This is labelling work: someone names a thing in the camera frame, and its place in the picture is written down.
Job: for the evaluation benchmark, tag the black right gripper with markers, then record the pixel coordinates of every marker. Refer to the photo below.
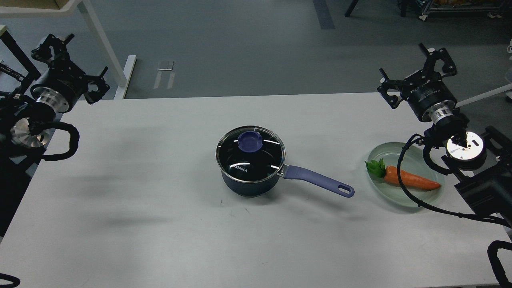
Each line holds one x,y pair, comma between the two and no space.
428,94

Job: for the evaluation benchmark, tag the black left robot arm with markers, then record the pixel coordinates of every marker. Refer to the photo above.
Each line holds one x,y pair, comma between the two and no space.
26,122

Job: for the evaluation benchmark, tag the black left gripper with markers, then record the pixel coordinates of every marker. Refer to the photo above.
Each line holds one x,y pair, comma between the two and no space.
64,82

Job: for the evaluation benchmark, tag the black table frame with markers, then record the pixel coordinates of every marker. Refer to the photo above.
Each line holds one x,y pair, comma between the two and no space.
32,74

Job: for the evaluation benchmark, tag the metal wheeled cart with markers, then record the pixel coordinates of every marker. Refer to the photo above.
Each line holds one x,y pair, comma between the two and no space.
491,8

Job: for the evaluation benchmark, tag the orange toy carrot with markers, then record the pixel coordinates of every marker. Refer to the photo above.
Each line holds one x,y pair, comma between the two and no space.
389,174

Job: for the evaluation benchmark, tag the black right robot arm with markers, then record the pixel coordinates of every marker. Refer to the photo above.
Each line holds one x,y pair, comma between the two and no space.
480,162

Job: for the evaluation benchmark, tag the glass lid with blue knob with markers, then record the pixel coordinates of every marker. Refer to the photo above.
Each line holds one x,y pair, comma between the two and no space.
250,154

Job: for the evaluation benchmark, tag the blue saucepan with handle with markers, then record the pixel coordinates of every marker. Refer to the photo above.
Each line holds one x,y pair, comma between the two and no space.
289,172

